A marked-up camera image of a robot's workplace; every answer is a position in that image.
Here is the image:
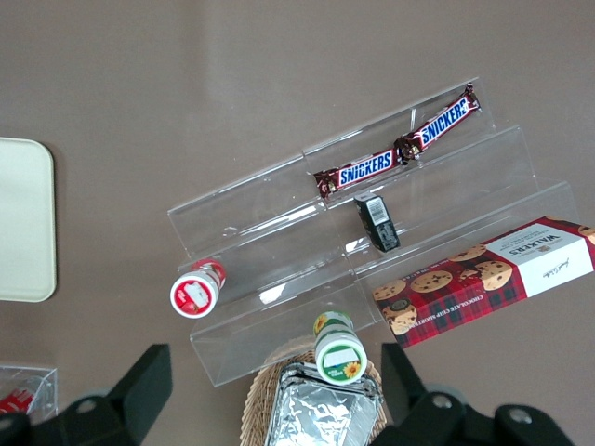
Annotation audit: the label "red-lidded yoghurt cup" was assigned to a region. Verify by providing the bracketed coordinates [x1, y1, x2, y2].
[168, 257, 228, 320]

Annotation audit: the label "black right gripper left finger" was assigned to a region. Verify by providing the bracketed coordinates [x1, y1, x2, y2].
[0, 343, 174, 446]

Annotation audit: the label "red tartan Walkers cookie box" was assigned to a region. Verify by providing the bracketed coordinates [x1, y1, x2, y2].
[371, 215, 595, 350]

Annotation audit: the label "beige rectangular tray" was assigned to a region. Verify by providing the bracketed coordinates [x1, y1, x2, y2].
[0, 137, 59, 304]

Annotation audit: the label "clear acrylic bottle rack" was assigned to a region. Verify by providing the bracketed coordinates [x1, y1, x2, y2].
[0, 363, 60, 420]

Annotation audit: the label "red Coca-Cola bottle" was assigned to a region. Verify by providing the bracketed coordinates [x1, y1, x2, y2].
[0, 387, 34, 418]

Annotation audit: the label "green-lidded yoghurt cup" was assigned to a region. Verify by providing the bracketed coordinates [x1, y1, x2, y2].
[311, 310, 369, 387]

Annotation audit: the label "stacked aluminium foil containers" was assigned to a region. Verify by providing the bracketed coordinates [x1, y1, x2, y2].
[266, 361, 380, 446]

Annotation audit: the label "small black carton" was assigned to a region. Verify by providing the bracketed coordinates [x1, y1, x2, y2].
[352, 194, 402, 254]

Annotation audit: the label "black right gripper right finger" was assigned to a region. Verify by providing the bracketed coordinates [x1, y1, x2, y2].
[371, 343, 575, 446]

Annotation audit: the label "clear acrylic step stand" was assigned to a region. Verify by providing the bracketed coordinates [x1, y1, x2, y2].
[300, 75, 583, 327]
[165, 147, 388, 388]

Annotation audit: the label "Snickers chocolate bar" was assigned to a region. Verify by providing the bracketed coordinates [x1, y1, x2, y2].
[311, 149, 402, 199]
[393, 82, 483, 164]

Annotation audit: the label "oval wicker basket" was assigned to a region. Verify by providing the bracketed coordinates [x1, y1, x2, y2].
[239, 335, 388, 446]

